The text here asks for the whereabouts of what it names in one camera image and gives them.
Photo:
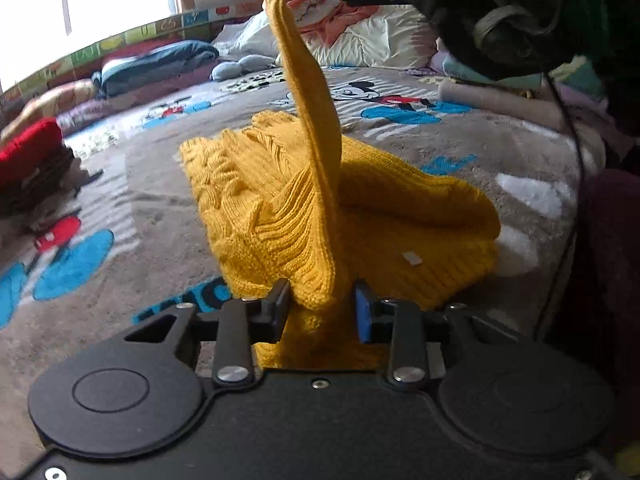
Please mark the light blue plush toy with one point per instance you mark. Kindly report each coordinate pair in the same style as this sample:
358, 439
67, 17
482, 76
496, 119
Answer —
235, 67

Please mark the stack of pastel folded clothes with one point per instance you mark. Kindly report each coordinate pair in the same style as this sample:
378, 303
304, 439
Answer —
500, 97

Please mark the purple quilt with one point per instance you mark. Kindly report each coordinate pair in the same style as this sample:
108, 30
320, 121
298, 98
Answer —
85, 110

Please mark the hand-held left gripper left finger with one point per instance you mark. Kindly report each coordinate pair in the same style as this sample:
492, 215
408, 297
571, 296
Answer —
272, 310

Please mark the pink quilt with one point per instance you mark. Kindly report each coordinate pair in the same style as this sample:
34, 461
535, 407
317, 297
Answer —
345, 20

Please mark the patterned cream pillow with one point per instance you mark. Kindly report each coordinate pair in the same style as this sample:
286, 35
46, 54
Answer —
55, 97

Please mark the white pillow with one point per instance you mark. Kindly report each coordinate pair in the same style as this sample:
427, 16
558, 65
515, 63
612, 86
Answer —
250, 35

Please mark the person's dark maroon clothing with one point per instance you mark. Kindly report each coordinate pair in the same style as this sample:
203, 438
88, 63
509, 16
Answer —
610, 285

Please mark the printed cartoon blanket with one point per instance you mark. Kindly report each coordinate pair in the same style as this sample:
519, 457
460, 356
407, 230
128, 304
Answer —
150, 185

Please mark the colourful picture foam board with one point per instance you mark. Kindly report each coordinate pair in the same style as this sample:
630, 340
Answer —
150, 27

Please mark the beige folded garment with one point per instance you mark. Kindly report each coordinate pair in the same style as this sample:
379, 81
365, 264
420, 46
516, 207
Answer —
75, 175

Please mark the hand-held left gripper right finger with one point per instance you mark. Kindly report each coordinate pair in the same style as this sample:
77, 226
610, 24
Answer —
364, 317

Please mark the yellow knit sweater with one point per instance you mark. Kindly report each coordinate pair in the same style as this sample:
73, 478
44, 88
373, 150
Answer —
400, 200

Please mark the blue folded blanket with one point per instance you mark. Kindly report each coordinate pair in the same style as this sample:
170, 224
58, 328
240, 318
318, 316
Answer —
160, 62

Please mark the white quilt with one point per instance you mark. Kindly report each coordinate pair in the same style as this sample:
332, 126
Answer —
390, 35

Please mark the dark striped folded garment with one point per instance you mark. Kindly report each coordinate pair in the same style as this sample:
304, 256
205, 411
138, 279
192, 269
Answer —
35, 192

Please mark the person's right hand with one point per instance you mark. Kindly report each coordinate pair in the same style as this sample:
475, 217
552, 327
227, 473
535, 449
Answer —
475, 0

